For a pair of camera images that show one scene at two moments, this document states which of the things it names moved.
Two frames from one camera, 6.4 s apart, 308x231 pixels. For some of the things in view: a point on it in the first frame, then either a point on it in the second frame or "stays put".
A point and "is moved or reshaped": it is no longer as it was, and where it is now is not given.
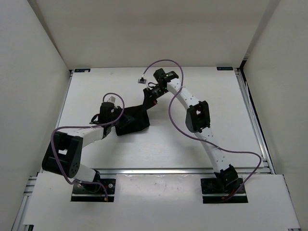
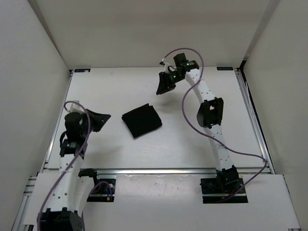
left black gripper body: [116, 112] to [83, 131]
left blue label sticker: [83, 70] stays put
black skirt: [134, 119] is moved or reshaped
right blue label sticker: [224, 68] stays put
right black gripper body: [155, 93] to [173, 78]
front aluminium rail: [175, 171] stays put
